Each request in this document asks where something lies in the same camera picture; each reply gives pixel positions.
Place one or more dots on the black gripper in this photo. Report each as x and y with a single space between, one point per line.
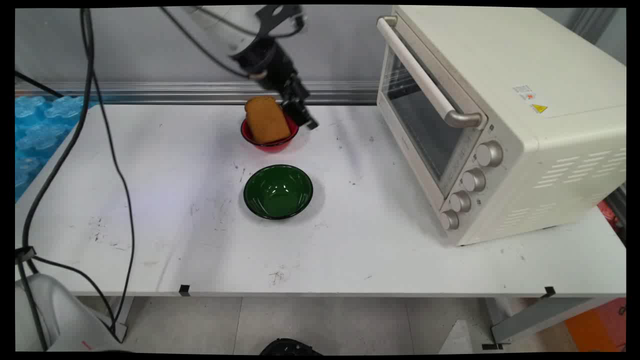
265 60

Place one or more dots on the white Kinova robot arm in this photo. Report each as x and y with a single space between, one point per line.
55 310

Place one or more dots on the brown bread slice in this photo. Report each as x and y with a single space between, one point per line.
266 120

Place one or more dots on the red bowl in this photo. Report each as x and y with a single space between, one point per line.
272 146

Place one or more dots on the green bowl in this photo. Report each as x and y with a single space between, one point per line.
278 192

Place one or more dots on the silver oven knob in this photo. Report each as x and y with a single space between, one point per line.
489 153
449 219
460 201
473 180

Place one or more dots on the black tape piece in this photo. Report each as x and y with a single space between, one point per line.
184 290
550 292

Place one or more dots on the white label sticker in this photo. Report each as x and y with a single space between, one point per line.
523 92

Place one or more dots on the black round object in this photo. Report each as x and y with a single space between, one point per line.
290 347

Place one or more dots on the yellow warning sticker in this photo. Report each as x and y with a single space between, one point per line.
539 108

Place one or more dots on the cream toaster oven body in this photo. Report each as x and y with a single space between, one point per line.
550 150

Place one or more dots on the blue bubble wrap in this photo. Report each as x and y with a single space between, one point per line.
40 130

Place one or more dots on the red patterned object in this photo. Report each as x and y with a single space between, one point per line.
612 217

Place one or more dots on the orange box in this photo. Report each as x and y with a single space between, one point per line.
597 327

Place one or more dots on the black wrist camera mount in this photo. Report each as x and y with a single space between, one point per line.
275 15

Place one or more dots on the aluminium rail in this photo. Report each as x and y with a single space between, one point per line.
175 92

